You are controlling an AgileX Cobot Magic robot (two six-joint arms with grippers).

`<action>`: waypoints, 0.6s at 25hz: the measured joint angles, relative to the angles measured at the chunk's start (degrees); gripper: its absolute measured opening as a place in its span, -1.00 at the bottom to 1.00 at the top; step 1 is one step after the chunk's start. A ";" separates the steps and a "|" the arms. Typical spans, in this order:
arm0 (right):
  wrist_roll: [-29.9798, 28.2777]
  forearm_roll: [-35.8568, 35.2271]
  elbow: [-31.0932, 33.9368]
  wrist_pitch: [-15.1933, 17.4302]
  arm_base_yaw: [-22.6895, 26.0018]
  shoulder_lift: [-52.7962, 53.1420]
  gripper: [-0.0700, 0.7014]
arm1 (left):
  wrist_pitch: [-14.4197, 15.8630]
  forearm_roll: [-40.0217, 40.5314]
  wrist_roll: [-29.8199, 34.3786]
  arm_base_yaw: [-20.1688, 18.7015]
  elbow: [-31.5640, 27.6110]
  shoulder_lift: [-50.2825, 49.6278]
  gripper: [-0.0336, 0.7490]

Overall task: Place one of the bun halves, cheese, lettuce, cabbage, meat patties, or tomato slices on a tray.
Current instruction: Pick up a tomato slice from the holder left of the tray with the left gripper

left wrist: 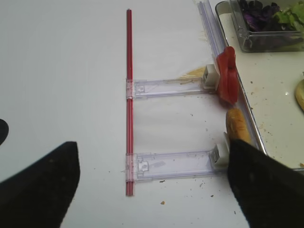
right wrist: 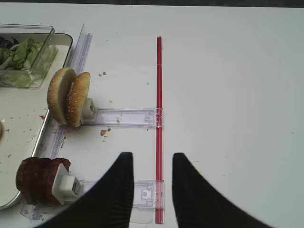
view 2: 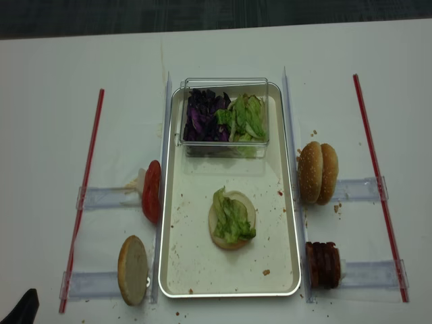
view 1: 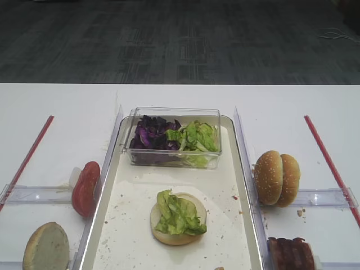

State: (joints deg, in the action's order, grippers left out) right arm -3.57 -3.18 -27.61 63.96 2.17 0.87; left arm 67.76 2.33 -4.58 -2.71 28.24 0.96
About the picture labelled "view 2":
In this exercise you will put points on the red tomato slice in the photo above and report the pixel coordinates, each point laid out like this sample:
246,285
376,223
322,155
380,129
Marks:
151,205

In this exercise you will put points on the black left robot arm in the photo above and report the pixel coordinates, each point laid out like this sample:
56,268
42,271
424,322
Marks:
25,310

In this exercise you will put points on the green lettuce in container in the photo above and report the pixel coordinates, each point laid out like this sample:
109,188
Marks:
243,119

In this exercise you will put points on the lettuce leaf on bun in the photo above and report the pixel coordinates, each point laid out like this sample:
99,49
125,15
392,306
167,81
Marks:
231,216

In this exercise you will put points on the stack of meat patties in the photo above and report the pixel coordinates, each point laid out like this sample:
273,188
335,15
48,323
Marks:
324,265

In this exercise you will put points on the chopped purple cabbage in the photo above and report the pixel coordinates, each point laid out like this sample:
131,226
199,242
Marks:
207,117

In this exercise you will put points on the clear plastic salad container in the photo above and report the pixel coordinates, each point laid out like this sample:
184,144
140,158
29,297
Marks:
233,87

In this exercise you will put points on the white onion piece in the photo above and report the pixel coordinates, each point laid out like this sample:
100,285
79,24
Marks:
140,181

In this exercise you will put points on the bottom bun on tray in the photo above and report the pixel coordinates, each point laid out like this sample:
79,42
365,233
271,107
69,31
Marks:
248,209

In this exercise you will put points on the front sesame bun top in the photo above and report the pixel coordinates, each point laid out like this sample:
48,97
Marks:
310,170

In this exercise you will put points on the white rectangular metal tray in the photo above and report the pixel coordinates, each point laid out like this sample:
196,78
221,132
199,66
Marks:
191,264

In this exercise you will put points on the rear bun top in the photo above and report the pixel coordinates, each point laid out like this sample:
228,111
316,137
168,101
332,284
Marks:
329,174

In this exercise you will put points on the upper left clear holder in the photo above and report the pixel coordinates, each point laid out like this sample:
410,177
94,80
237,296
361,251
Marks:
107,198

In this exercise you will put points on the clear holder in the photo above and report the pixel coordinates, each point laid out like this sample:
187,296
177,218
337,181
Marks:
88,286
367,189
107,198
389,274

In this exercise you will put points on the cut bun half left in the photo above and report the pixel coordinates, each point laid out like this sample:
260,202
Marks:
132,271

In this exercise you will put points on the upper right clear holder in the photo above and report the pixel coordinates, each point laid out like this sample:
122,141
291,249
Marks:
367,189

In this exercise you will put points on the left red straw strip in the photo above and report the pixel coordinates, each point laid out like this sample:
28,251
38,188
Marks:
70,262

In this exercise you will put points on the red straw strip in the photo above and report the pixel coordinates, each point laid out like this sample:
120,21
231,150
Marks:
70,262
386,213

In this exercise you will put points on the lower left clear holder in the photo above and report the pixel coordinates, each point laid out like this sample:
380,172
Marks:
88,286

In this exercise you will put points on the lower right clear holder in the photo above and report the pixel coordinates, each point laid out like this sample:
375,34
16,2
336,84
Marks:
389,274

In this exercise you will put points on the right red straw strip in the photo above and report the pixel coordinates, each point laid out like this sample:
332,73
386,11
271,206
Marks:
386,213

